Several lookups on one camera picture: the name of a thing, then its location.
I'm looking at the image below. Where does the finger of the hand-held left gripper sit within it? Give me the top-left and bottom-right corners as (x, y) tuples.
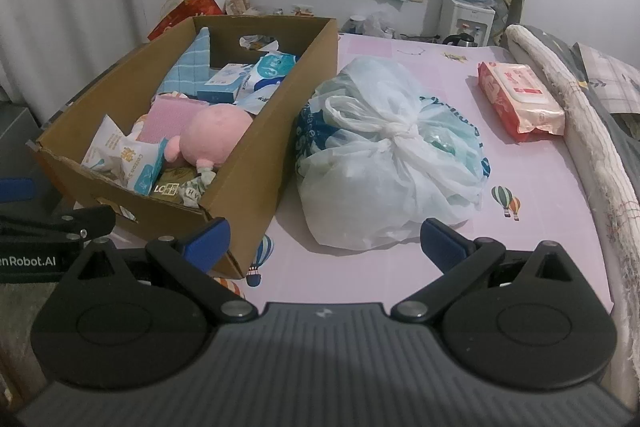
(0, 178), (35, 208)
(0, 205), (117, 242)

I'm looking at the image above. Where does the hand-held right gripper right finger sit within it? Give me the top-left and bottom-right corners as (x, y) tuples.
(391, 218), (576, 323)

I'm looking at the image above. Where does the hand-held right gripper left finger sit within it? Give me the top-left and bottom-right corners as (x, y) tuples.
(70, 218), (258, 323)

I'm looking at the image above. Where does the white plastic bag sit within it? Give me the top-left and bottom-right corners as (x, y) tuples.
(295, 57), (492, 250)

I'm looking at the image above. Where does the brown cardboard box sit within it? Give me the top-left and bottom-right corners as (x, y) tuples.
(27, 16), (340, 280)

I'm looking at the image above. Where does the blue face mask box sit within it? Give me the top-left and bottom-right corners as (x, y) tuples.
(196, 63), (253, 104)

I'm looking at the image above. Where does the blue checked towel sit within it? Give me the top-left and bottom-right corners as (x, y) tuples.
(161, 28), (211, 98)

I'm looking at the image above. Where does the grey cabinet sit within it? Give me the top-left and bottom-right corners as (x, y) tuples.
(0, 102), (41, 180)

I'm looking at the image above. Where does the olive printed packet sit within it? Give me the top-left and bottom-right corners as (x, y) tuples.
(151, 167), (216, 208)

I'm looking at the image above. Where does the white blue packet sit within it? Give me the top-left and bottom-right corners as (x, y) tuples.
(81, 114), (168, 198)

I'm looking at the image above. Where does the pink printed bed sheet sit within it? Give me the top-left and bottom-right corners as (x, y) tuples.
(210, 32), (616, 308)

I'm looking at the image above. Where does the pink plush toy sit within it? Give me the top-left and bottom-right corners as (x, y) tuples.
(162, 103), (255, 172)

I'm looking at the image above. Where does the pink textured cloth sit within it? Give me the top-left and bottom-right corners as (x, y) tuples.
(137, 96), (211, 142)

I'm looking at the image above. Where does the red wet wipes pack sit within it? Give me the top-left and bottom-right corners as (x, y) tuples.
(476, 61), (566, 142)

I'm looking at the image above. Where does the blue white wipes pack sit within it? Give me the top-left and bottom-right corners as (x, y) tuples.
(240, 52), (299, 115)

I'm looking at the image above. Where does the white rolled quilt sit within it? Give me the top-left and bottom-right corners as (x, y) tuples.
(505, 24), (640, 258)

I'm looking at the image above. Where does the white water dispenser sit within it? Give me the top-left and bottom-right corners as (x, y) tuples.
(439, 0), (496, 48)

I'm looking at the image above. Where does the crumpled clear plastic bag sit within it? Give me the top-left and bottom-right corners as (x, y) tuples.
(364, 13), (397, 38)

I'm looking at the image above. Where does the grey checked bedding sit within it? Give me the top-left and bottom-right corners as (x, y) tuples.
(542, 29), (640, 168)

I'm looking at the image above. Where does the red snack bag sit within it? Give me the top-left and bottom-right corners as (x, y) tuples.
(147, 0), (224, 42)

